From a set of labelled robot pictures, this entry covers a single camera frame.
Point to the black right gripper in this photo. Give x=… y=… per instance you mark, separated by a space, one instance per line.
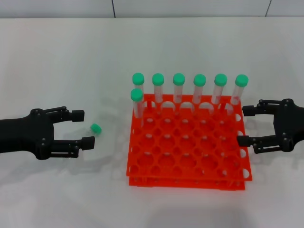
x=289 y=126

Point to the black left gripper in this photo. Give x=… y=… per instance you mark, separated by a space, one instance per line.
x=28 y=133

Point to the clear test tube green cap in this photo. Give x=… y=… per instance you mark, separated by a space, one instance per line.
x=220 y=79
x=96 y=128
x=136 y=95
x=178 y=79
x=199 y=80
x=158 y=79
x=138 y=78
x=241 y=80

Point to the orange test tube rack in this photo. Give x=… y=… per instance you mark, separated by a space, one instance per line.
x=187 y=147

